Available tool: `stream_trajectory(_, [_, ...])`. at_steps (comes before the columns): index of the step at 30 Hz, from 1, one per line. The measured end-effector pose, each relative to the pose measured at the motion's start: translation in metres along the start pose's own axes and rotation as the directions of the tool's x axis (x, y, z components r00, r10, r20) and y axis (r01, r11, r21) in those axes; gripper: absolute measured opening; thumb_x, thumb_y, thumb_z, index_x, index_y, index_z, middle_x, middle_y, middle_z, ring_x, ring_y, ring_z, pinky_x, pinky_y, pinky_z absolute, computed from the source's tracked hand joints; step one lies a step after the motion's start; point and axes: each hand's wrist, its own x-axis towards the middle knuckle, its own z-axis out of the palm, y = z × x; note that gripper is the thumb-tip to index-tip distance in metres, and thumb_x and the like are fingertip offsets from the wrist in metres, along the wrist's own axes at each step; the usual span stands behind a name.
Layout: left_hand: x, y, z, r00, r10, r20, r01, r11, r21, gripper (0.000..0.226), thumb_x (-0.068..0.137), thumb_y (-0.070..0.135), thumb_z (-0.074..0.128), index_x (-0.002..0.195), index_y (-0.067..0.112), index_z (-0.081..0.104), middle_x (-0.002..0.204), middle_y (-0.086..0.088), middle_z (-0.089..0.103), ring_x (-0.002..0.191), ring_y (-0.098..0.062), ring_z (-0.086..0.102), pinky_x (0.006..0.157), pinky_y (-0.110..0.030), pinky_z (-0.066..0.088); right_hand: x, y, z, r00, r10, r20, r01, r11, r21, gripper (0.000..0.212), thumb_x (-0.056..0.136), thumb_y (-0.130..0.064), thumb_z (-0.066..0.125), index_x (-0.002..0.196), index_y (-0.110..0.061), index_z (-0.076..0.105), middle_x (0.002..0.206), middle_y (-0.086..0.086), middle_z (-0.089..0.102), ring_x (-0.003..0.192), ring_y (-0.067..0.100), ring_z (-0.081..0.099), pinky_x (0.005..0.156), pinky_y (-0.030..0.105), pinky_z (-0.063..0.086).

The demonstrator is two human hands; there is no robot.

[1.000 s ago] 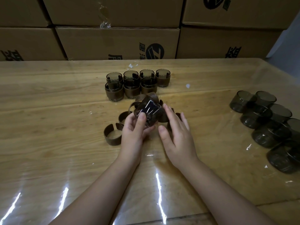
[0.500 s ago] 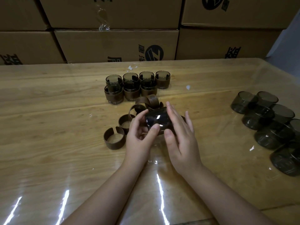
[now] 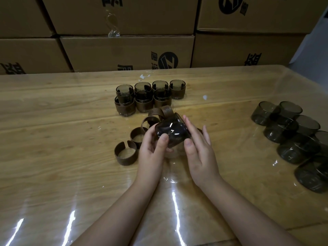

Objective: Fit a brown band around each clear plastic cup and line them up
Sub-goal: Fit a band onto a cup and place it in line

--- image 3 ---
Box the cluster of smoky glass cups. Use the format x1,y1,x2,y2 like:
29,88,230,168
250,100,328,194

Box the person's left hand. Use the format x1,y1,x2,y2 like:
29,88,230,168
134,124,175,189

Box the person's right forearm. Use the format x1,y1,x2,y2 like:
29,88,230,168
202,178,303,246

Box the person's right hand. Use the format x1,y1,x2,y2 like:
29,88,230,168
182,115,223,194

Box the person's left forearm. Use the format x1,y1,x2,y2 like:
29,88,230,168
71,179,157,246

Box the stack of brown cardboard boxes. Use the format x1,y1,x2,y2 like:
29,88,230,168
0,0,328,75

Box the pile of brown sleeve rings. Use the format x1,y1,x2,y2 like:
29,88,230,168
130,105,175,149

